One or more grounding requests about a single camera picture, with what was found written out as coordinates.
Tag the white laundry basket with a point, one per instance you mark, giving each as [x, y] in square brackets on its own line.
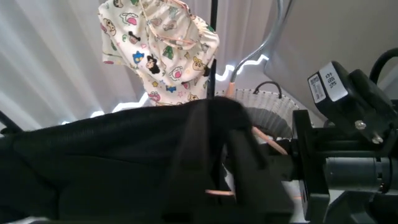
[270, 112]

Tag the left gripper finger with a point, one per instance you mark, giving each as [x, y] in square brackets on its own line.
[192, 186]

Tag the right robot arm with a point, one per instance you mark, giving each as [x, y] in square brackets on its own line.
[373, 208]

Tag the cream printed garment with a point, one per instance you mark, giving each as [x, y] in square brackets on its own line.
[149, 68]

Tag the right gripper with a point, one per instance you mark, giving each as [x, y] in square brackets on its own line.
[311, 174]

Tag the black garment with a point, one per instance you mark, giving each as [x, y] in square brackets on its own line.
[93, 155]

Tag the pink clothes hanger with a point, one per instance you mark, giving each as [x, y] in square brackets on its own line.
[270, 143]
[183, 41]

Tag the white curtain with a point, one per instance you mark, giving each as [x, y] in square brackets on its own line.
[46, 62]

